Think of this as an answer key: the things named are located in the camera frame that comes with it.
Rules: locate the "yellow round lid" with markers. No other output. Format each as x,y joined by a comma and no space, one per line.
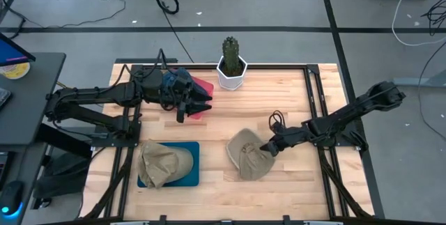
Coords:
17,71

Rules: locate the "red translucent plastic bin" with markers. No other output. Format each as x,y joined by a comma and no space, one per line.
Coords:
207,89

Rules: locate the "blue rectangular mat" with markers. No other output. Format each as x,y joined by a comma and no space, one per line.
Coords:
190,181

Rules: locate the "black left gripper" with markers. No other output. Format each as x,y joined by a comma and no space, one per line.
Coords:
183,89

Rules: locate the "white hexagonal plant pot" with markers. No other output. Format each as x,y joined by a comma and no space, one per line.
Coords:
230,83

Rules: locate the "monitor with blue screen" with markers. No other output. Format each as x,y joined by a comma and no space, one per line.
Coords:
10,51

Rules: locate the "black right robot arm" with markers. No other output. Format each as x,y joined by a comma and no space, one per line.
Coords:
348,113

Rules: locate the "dark keyboard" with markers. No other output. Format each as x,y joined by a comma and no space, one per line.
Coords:
3,98

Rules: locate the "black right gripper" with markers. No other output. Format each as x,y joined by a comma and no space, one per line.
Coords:
289,136

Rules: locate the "grey desk foot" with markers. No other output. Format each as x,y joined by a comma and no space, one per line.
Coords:
418,81

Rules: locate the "black computer mouse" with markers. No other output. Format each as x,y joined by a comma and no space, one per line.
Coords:
10,195

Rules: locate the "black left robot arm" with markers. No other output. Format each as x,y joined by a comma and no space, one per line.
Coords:
104,94

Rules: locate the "green cactus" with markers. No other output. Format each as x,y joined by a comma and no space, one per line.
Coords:
231,54

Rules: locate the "black desk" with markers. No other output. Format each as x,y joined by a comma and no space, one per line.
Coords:
31,106

